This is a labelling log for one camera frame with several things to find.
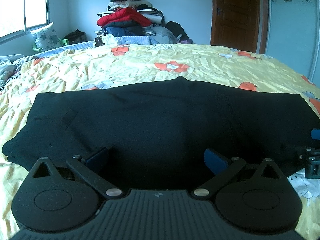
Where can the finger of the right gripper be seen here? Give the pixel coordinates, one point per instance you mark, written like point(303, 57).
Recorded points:
point(315, 133)

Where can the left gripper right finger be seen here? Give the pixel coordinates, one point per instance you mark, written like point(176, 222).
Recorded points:
point(224, 171)

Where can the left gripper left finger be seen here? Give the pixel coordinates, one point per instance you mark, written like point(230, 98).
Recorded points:
point(85, 167)

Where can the black pants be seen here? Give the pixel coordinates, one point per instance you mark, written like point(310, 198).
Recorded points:
point(156, 133)

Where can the yellow carrot print bedspread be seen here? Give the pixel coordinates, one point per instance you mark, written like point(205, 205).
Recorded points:
point(109, 66)

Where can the crumpled light blue blanket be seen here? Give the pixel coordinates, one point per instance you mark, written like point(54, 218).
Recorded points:
point(8, 65)

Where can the green plastic chair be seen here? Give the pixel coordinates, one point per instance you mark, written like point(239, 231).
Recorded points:
point(63, 42)

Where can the dark bag on floor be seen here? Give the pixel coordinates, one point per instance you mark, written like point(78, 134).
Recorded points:
point(76, 37)

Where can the floral pillow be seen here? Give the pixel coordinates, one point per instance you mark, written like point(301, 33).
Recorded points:
point(46, 37)

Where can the blue quilted mattress edge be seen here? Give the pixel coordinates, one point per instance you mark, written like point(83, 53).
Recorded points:
point(108, 39)

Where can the brown wooden door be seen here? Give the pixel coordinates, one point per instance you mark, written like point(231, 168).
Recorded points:
point(240, 24)

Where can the pile of clothes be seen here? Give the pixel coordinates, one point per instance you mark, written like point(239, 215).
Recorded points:
point(161, 30)

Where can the red jacket on pile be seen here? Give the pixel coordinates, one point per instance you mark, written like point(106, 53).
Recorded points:
point(125, 14)

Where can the window with grey frame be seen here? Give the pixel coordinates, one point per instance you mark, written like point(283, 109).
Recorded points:
point(18, 17)

